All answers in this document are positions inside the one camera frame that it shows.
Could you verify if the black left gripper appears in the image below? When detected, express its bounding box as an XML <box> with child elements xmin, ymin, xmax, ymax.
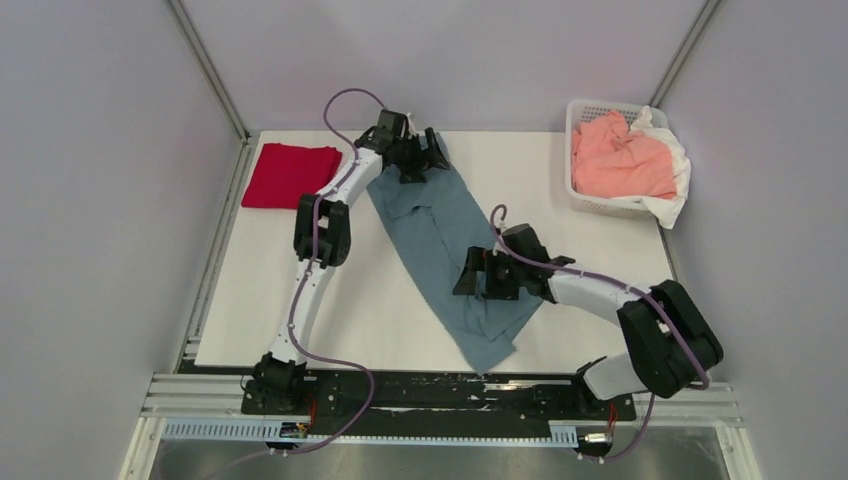
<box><xmin>395</xmin><ymin>129</ymin><xmax>452</xmax><ymax>186</ymax></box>

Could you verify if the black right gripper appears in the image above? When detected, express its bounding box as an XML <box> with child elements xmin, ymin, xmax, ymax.
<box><xmin>452</xmin><ymin>248</ymin><xmax>524</xmax><ymax>302</ymax></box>

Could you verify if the blue-grey t-shirt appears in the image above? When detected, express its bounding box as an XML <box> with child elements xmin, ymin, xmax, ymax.
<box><xmin>367</xmin><ymin>166</ymin><xmax>542</xmax><ymax>373</ymax></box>

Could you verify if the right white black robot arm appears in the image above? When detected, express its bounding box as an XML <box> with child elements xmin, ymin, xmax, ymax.
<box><xmin>453</xmin><ymin>224</ymin><xmax>724</xmax><ymax>418</ymax></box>

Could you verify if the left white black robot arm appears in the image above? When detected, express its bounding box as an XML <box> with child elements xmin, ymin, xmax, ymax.
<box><xmin>241</xmin><ymin>109</ymin><xmax>451</xmax><ymax>415</ymax></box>

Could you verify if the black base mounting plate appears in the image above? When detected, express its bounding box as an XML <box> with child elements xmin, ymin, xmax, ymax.
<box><xmin>277</xmin><ymin>369</ymin><xmax>637</xmax><ymax>438</ymax></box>

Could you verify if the folded red t-shirt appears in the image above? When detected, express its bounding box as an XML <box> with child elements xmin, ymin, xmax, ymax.
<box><xmin>241</xmin><ymin>143</ymin><xmax>342</xmax><ymax>209</ymax></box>

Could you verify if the white plastic laundry basket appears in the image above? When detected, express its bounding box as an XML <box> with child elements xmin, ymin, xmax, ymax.
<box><xmin>564</xmin><ymin>100</ymin><xmax>667</xmax><ymax>219</ymax></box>

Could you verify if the salmon pink t-shirt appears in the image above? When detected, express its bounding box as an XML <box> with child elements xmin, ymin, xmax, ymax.
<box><xmin>570</xmin><ymin>111</ymin><xmax>674</xmax><ymax>199</ymax></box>

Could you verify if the white t-shirt in basket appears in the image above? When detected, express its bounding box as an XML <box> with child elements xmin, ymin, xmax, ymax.
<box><xmin>627</xmin><ymin>106</ymin><xmax>692</xmax><ymax>230</ymax></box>

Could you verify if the aluminium frame rail left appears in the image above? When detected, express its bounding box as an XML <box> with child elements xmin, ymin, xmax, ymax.
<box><xmin>164</xmin><ymin>0</ymin><xmax>251</xmax><ymax>144</ymax></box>

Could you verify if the aluminium frame rail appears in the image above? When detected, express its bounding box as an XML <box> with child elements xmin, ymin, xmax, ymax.
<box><xmin>164</xmin><ymin>0</ymin><xmax>251</xmax><ymax>144</ymax></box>
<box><xmin>649</xmin><ymin>0</ymin><xmax>724</xmax><ymax>109</ymax></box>

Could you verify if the slotted cable duct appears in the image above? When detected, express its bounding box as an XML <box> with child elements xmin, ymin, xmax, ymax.
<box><xmin>160</xmin><ymin>421</ymin><xmax>579</xmax><ymax>446</ymax></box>

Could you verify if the aluminium frame rail right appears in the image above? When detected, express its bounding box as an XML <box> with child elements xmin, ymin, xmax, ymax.
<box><xmin>649</xmin><ymin>0</ymin><xmax>724</xmax><ymax>109</ymax></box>

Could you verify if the aluminium front rail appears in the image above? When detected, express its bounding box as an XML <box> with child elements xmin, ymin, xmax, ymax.
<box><xmin>141</xmin><ymin>369</ymin><xmax>745</xmax><ymax>427</ymax></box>

